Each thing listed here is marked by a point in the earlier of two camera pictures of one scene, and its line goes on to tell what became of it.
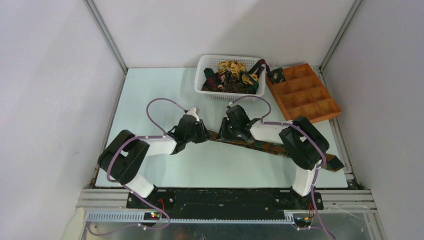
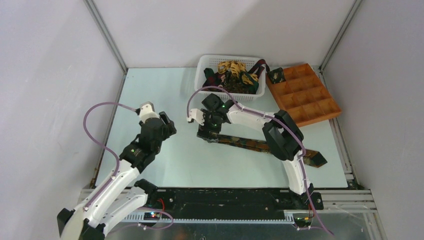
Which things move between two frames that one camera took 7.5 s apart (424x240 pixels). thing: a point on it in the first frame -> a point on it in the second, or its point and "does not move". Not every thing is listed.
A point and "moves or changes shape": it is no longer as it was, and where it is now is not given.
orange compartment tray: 303,94 does not move
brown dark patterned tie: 229,85 does not move
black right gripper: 223,130 -> 206,128
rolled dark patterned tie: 277,75 does not move
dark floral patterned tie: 332,163 moves or changes shape
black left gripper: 203,136 -> 169,128
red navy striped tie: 259,64 does not move
